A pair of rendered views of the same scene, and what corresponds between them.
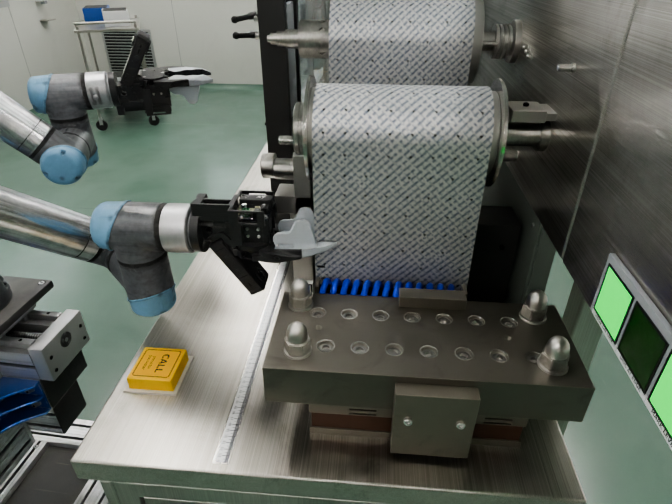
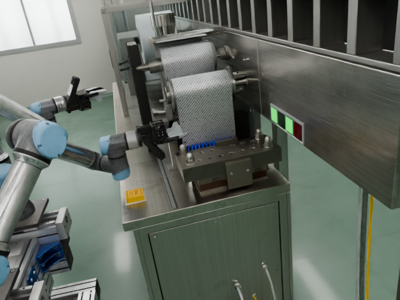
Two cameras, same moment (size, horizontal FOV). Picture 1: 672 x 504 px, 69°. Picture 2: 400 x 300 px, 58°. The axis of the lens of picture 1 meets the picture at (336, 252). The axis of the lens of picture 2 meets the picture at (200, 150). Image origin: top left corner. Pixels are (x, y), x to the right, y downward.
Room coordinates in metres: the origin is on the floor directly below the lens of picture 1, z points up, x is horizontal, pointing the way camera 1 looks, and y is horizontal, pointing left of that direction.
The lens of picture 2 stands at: (-0.76, 0.34, 1.64)
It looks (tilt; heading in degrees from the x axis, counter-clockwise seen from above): 24 degrees down; 345
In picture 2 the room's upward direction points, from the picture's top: 8 degrees counter-clockwise
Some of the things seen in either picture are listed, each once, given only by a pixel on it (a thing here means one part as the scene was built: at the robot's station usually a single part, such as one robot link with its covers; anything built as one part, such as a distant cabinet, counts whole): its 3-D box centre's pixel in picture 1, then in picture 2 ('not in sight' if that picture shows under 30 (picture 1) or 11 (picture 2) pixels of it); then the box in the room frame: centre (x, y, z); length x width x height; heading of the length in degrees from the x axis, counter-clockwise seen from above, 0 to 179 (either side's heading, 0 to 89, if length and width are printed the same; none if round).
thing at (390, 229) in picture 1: (393, 235); (208, 124); (0.62, -0.09, 1.11); 0.23 x 0.01 x 0.18; 85
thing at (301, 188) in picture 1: (295, 234); (168, 137); (0.73, 0.07, 1.05); 0.06 x 0.05 x 0.31; 85
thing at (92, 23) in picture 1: (118, 65); not in sight; (5.06, 2.16, 0.51); 0.91 x 0.58 x 1.02; 19
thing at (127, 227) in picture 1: (135, 227); (113, 144); (0.65, 0.31, 1.11); 0.11 x 0.08 x 0.09; 85
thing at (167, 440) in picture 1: (359, 150); (163, 113); (1.63, -0.08, 0.88); 2.52 x 0.66 x 0.04; 175
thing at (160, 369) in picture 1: (158, 368); (134, 195); (0.55, 0.28, 0.91); 0.07 x 0.07 x 0.02; 85
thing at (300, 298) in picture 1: (300, 292); (182, 149); (0.56, 0.05, 1.05); 0.04 x 0.04 x 0.04
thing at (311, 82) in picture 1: (311, 129); (171, 94); (0.69, 0.04, 1.25); 0.15 x 0.01 x 0.15; 175
